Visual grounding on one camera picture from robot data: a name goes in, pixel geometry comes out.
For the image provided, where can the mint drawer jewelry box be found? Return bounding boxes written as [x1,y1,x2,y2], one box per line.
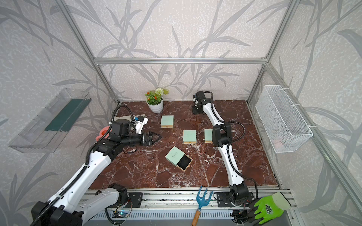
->
[183,130,197,144]

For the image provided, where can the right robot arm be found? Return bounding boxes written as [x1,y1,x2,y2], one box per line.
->
[192,91,257,206]

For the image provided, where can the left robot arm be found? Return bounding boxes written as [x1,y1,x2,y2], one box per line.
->
[31,115,162,226]

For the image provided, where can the beige gardening gloves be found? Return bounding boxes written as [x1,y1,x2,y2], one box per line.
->
[122,114,146,121]

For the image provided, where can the pink watering can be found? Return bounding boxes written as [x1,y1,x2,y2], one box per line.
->
[96,126,110,142]

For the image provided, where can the potted plant white pot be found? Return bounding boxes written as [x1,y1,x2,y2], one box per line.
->
[145,88,169,114]

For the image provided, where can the blue hand rake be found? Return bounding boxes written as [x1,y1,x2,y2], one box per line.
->
[191,186,214,226]

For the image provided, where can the green work glove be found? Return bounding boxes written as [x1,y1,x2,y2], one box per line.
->
[248,192,291,226]

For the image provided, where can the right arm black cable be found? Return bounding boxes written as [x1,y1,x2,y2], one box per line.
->
[202,91,258,198]

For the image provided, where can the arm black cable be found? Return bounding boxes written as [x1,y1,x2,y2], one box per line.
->
[202,91,258,198]
[29,105,135,226]

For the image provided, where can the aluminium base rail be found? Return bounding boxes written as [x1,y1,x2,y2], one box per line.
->
[58,187,300,219]

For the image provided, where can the clear plastic wall shelf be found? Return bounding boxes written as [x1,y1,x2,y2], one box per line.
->
[8,88,91,153]

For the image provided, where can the white wire mesh basket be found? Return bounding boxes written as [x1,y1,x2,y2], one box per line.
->
[255,85,314,153]

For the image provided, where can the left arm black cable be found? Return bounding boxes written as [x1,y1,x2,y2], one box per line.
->
[29,105,135,226]

